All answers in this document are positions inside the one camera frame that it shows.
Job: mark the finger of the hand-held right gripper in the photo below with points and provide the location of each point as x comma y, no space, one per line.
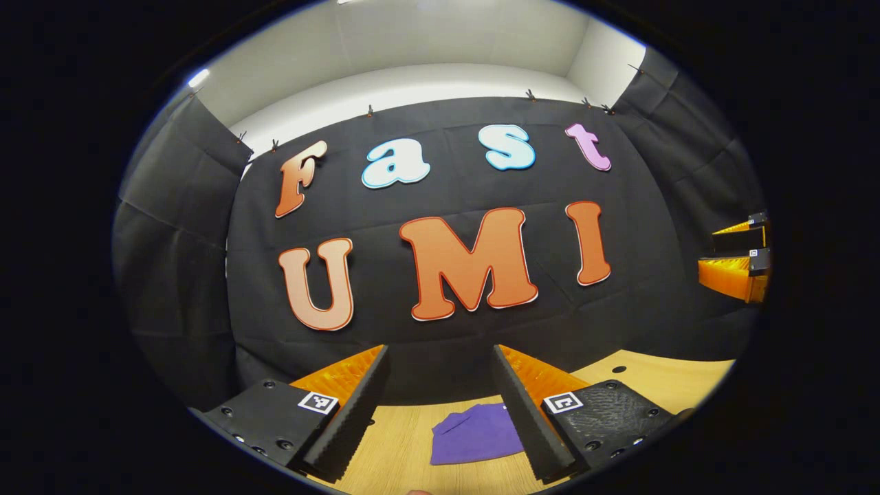
742,234
732,275

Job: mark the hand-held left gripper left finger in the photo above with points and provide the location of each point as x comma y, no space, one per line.
350,419

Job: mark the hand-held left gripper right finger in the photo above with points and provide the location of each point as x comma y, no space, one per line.
522,419

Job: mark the purple shirt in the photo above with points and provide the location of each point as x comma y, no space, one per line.
474,436

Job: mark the white ceiling light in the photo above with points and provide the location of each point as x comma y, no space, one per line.
199,77

